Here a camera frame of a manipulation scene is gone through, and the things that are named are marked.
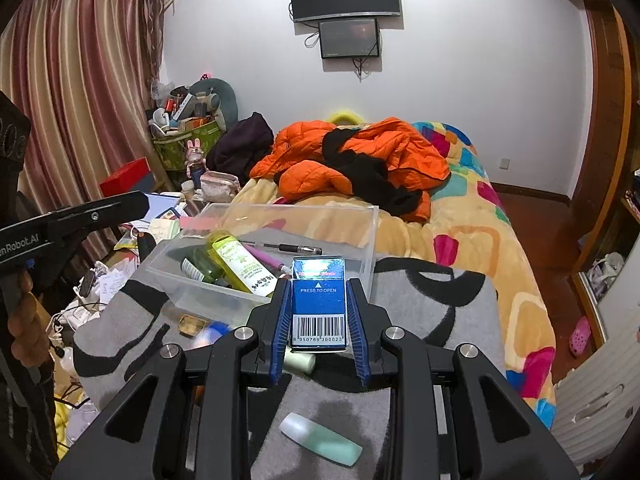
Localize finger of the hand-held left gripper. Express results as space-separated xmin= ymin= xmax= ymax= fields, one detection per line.
xmin=49 ymin=191 xmax=152 ymax=262

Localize red box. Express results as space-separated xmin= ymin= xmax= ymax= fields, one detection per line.
xmin=99 ymin=157 xmax=153 ymax=198

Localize white shoes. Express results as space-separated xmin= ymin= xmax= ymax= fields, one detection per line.
xmin=587 ymin=252 xmax=626 ymax=288

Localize pink clog shoe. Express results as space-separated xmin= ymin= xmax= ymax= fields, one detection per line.
xmin=568 ymin=316 xmax=592 ymax=358

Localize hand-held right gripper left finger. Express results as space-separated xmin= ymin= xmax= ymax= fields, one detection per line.
xmin=52 ymin=277 xmax=296 ymax=480

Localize small black wall monitor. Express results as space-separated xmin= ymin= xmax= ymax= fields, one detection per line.
xmin=318 ymin=17 xmax=382 ymax=60

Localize black sock with orange print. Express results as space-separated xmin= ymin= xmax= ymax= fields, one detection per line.
xmin=136 ymin=232 xmax=158 ymax=263

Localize black handled screwdriver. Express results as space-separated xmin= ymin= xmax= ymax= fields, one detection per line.
xmin=245 ymin=241 xmax=323 ymax=255

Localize green storage basket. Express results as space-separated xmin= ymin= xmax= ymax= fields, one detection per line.
xmin=151 ymin=120 xmax=226 ymax=173

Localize grey green neck pillow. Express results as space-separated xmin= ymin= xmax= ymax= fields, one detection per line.
xmin=189 ymin=77 xmax=240 ymax=131

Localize mint green flat case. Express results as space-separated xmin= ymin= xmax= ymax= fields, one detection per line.
xmin=278 ymin=411 xmax=363 ymax=467

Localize blue box with barcode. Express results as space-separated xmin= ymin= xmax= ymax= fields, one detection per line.
xmin=290 ymin=255 xmax=349 ymax=351

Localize pile of white papers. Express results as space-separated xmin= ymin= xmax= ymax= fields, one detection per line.
xmin=75 ymin=260 xmax=131 ymax=306

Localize white ribbed suitcase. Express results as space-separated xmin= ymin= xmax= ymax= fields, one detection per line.
xmin=550 ymin=325 xmax=640 ymax=466

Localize amber soap bar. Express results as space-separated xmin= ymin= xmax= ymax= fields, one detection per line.
xmin=177 ymin=313 xmax=212 ymax=338

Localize yellow plush ring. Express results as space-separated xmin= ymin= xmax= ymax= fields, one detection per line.
xmin=327 ymin=107 xmax=368 ymax=126

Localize orange puffer jacket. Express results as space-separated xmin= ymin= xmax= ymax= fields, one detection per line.
xmin=249 ymin=117 xmax=452 ymax=223

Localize pink stick-shaped item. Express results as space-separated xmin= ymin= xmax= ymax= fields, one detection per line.
xmin=245 ymin=242 xmax=293 ymax=278

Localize pink floral pouch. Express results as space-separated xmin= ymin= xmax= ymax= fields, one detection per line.
xmin=200 ymin=171 xmax=241 ymax=203

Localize yellow floral water bottle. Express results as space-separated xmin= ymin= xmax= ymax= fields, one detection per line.
xmin=206 ymin=230 xmax=278 ymax=297

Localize blue notebook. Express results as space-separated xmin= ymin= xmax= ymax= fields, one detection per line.
xmin=145 ymin=192 xmax=183 ymax=221

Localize grey and black blanket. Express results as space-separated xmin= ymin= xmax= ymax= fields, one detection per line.
xmin=72 ymin=227 xmax=506 ymax=480

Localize wooden door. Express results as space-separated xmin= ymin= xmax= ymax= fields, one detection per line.
xmin=570 ymin=0 xmax=640 ymax=271

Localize colourful patterned blanket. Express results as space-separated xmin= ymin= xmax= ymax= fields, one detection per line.
xmin=220 ymin=120 xmax=558 ymax=426

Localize black garment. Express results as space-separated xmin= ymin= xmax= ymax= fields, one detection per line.
xmin=321 ymin=127 xmax=426 ymax=221

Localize pink rabbit toy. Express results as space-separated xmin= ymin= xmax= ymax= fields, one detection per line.
xmin=186 ymin=137 xmax=207 ymax=181

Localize pale green cylinder container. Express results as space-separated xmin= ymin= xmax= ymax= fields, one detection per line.
xmin=282 ymin=351 xmax=317 ymax=376

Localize dark purple coat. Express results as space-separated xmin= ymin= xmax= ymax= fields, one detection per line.
xmin=206 ymin=111 xmax=276 ymax=181

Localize striped pink curtain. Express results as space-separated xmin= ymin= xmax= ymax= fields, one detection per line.
xmin=0 ymin=0 xmax=166 ymax=261

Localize green and white booklet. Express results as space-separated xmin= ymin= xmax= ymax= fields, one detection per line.
xmin=150 ymin=217 xmax=181 ymax=246

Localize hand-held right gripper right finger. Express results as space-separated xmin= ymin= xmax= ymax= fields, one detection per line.
xmin=346 ymin=277 xmax=591 ymax=480

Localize clear plastic storage bin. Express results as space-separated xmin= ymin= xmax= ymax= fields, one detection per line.
xmin=145 ymin=202 xmax=381 ymax=328

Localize person's left hand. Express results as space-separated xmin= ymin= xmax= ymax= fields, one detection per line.
xmin=7 ymin=276 xmax=52 ymax=370

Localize dark green glass bottle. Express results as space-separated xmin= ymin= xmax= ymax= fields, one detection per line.
xmin=180 ymin=245 xmax=231 ymax=286

